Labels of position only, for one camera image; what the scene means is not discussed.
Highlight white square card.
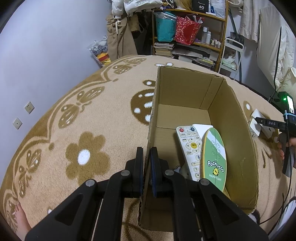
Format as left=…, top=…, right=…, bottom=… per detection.
left=249, top=118, right=261, bottom=138

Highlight green oval pochacco brush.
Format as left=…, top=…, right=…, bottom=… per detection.
left=201, top=128, right=227, bottom=191

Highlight white tv remote control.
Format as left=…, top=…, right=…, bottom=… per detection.
left=176, top=126, right=202, bottom=181

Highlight light blue cylinder gadget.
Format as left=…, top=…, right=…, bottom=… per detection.
left=193, top=124, right=213, bottom=140

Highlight cardboard box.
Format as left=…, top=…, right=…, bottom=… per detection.
left=138, top=66, right=260, bottom=232

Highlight person right hand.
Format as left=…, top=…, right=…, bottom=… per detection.
left=277, top=131, right=296, bottom=170

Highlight white folding stand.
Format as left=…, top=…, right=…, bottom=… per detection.
left=251, top=109, right=275, bottom=138

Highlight cream office chair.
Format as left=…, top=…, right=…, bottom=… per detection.
left=257, top=6, right=295, bottom=96

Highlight bare foot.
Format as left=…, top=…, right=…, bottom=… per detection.
left=15, top=203, right=32, bottom=240

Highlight beige floral carpet blanket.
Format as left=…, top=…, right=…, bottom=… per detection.
left=1, top=55, right=295, bottom=235

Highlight white rolling cart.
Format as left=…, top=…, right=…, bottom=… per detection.
left=218, top=38, right=244, bottom=77

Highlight wooden bookshelf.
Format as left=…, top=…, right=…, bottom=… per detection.
left=152, top=4, right=229, bottom=72

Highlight red gift bag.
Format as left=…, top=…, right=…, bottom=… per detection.
left=175, top=15, right=204, bottom=45

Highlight black box marked 40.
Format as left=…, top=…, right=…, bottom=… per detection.
left=192, top=0, right=209, bottom=13

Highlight stack of books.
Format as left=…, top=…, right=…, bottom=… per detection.
left=154, top=42, right=175, bottom=58

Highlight teal storage bag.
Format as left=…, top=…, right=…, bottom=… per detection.
left=154, top=11, right=177, bottom=43

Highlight bag of plush toys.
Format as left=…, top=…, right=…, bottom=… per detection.
left=87, top=35, right=111, bottom=67

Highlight beige hanging trousers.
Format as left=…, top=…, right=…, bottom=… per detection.
left=106, top=14, right=137, bottom=62

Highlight white puffer jacket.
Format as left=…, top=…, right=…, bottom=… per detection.
left=112, top=0, right=163, bottom=19

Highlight wall socket lower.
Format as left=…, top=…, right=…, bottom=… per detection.
left=13, top=118, right=23, bottom=130

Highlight wall socket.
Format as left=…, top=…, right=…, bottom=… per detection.
left=13, top=118, right=23, bottom=130
left=24, top=101, right=35, bottom=114

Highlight wall socket upper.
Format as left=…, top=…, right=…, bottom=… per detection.
left=24, top=101, right=35, bottom=114

